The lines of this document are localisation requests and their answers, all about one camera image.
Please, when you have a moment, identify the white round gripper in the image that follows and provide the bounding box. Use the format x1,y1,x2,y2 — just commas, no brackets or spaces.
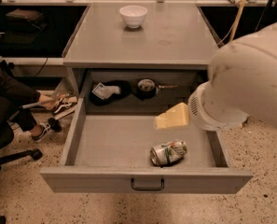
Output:
154,82,248,131

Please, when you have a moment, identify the crushed 7up soda can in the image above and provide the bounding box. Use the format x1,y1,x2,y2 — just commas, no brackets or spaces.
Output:
150,140,187,166

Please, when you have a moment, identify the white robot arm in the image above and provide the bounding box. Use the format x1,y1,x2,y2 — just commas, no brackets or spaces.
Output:
154,22,277,131

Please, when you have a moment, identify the grey cabinet with top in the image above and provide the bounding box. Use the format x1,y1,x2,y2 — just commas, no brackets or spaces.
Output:
62,2,228,99

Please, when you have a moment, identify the grey open top drawer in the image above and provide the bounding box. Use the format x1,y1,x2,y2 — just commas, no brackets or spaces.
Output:
39,71,254,195

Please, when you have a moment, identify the black tape roll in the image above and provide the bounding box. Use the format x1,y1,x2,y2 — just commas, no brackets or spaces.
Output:
136,78,157,100

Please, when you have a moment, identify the black cloth with white tag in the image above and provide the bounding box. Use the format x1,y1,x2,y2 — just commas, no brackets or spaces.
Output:
90,80,132,106

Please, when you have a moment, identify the white ceramic bowl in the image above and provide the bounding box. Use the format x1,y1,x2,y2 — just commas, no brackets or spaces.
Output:
119,6,147,29

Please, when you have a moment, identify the seated person in black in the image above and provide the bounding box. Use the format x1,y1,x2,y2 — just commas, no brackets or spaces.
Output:
0,70,77,142

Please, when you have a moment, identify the black office chair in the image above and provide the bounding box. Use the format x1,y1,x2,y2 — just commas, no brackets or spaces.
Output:
0,121,44,224

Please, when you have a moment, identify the dark box on shelf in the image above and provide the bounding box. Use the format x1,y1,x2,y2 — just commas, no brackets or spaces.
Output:
6,8,44,24

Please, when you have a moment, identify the black drawer handle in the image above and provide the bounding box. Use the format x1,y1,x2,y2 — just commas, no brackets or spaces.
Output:
131,178,165,191

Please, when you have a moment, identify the wooden frame stand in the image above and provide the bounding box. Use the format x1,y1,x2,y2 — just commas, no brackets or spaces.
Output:
229,0,246,42

